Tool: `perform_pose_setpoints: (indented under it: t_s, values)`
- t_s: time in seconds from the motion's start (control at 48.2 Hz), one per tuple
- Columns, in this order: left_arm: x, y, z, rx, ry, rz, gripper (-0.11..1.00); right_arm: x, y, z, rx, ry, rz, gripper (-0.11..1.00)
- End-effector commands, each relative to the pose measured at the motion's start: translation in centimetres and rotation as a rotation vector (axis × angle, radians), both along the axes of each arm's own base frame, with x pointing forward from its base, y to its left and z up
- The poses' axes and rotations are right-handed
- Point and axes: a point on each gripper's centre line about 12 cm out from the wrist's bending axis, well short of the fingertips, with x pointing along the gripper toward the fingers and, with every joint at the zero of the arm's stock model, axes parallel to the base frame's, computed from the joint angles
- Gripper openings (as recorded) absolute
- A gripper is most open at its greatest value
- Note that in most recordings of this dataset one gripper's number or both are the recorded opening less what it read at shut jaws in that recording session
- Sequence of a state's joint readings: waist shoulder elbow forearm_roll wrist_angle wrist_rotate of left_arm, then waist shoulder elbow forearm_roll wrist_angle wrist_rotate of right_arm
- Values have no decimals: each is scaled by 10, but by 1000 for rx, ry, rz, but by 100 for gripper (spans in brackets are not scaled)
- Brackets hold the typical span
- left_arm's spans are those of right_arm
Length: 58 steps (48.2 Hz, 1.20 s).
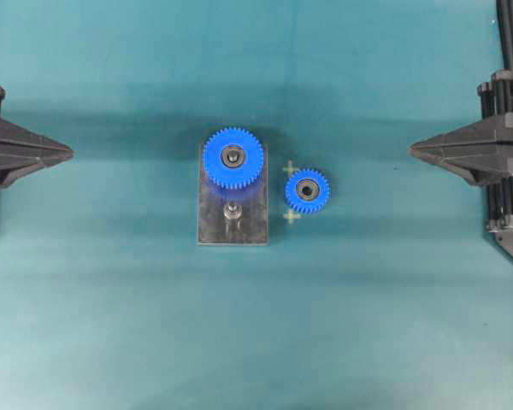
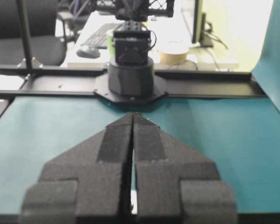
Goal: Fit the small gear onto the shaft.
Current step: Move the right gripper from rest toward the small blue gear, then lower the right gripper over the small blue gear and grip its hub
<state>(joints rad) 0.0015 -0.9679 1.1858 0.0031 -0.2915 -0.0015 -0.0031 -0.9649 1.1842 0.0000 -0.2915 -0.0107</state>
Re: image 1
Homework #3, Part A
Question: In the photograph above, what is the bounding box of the upper yellow cross marker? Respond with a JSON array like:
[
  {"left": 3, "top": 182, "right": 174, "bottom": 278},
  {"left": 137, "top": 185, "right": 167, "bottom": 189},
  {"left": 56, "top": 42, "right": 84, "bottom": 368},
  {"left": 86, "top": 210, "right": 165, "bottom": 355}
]
[{"left": 282, "top": 160, "right": 299, "bottom": 178}]

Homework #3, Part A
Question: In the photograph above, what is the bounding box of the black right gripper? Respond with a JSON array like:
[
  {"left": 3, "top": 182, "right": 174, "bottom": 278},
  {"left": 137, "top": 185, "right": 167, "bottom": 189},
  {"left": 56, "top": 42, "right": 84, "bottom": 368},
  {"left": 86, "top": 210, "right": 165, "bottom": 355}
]
[{"left": 409, "top": 70, "right": 513, "bottom": 234}]

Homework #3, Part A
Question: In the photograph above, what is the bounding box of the large blue gear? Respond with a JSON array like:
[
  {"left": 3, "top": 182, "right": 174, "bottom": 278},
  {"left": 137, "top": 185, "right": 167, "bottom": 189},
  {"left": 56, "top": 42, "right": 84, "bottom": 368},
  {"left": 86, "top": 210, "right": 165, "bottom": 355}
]
[{"left": 202, "top": 127, "right": 264, "bottom": 190}]

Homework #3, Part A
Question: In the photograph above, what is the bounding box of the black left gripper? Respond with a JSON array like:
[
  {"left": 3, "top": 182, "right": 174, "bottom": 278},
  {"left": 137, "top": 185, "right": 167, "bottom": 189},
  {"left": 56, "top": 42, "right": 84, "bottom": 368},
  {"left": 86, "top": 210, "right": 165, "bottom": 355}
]
[{"left": 0, "top": 86, "right": 74, "bottom": 189}]

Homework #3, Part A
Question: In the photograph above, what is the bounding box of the small blue gear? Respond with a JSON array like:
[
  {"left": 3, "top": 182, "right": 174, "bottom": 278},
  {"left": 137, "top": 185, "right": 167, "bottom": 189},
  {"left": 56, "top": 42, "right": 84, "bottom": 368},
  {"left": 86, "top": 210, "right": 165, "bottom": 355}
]
[{"left": 285, "top": 168, "right": 330, "bottom": 214}]

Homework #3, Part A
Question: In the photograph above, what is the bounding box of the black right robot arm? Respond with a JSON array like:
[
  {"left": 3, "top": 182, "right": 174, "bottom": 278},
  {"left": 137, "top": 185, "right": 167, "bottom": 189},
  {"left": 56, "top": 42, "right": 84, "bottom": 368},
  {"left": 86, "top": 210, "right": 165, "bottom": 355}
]
[{"left": 409, "top": 1, "right": 513, "bottom": 232}]

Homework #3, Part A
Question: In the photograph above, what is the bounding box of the steel shaft on plate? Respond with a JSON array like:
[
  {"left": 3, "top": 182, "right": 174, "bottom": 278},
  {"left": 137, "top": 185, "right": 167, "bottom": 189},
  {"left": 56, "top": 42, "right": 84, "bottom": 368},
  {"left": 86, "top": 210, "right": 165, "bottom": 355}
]
[{"left": 223, "top": 202, "right": 243, "bottom": 222}]

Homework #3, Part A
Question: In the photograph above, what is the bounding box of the lower yellow cross marker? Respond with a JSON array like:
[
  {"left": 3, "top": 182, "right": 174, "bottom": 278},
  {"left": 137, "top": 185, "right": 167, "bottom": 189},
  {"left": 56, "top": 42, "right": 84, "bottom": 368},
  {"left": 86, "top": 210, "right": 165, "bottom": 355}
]
[{"left": 282, "top": 208, "right": 302, "bottom": 225}]

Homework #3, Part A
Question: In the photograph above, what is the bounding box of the yellow cross marker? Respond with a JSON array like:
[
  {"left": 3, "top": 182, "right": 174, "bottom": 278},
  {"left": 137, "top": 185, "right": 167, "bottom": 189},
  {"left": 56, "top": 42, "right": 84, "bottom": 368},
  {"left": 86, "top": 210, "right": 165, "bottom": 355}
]
[
  {"left": 282, "top": 208, "right": 302, "bottom": 225},
  {"left": 282, "top": 160, "right": 299, "bottom": 178}
]

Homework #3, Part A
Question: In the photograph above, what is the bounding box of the metal base plate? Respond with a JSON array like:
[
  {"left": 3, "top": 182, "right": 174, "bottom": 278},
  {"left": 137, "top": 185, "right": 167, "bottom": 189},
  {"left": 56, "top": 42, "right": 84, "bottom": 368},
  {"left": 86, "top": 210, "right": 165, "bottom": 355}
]
[{"left": 197, "top": 146, "right": 269, "bottom": 246}]

